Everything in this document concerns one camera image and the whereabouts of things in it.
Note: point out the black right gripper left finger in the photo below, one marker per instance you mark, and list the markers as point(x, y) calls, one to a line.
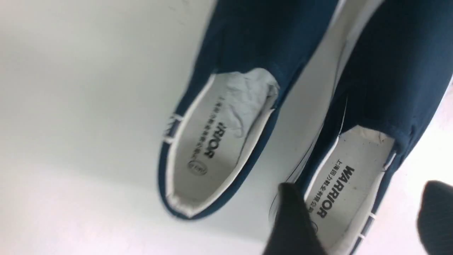
point(293, 232)

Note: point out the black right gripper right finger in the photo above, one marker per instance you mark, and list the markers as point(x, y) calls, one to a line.
point(435, 218)

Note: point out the navy slip-on shoe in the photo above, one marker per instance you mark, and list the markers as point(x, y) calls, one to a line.
point(251, 56)
point(387, 94)

